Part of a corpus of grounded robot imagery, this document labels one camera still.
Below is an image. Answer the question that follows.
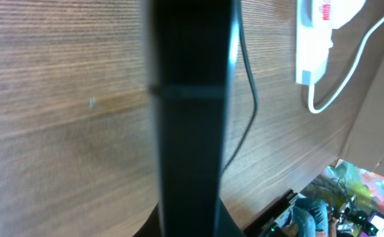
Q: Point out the white power strip cord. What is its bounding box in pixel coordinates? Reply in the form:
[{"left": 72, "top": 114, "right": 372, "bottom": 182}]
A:
[{"left": 306, "top": 0, "right": 384, "bottom": 115}]

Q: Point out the white power strip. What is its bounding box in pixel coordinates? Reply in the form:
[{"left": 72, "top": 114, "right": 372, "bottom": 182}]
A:
[{"left": 295, "top": 0, "right": 366, "bottom": 86}]

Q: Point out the black USB charger cable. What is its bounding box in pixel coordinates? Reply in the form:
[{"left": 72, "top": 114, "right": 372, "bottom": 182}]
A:
[{"left": 221, "top": 0, "right": 259, "bottom": 174}]

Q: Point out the cyan Galaxy smartphone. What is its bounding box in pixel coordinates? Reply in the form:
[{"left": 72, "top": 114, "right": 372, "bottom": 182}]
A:
[{"left": 143, "top": 0, "right": 241, "bottom": 236}]

